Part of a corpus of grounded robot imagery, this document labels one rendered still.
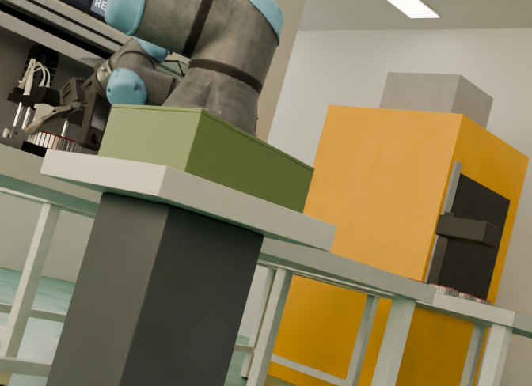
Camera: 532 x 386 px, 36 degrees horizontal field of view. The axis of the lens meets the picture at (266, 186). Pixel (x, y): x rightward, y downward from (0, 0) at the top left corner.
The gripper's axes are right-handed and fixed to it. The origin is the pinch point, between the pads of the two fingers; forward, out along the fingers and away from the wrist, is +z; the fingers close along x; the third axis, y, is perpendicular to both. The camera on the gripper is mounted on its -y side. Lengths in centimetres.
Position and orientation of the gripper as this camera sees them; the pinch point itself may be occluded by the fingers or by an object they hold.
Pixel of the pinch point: (52, 144)
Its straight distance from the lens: 184.9
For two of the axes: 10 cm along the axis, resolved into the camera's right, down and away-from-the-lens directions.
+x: -6.5, -2.5, -7.2
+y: -2.5, -8.2, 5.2
